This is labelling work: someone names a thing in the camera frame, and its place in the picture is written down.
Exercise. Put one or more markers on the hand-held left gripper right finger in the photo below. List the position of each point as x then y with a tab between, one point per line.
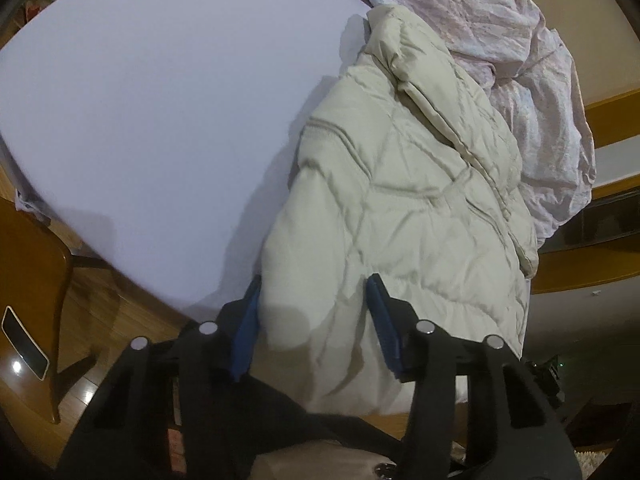
384	325

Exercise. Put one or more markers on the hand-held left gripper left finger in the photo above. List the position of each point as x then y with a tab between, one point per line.
244	330

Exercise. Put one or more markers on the cream quilted puffer jacket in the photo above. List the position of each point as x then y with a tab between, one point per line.
400	220

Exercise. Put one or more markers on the wooden bedside cabinet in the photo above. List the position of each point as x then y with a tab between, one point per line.
600	270

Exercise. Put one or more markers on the black smartphone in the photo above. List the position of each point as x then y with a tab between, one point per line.
24	342

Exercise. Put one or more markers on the wooden chair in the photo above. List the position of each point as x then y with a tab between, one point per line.
35	260

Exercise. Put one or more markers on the pink floral blanket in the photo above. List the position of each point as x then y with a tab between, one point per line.
530	60

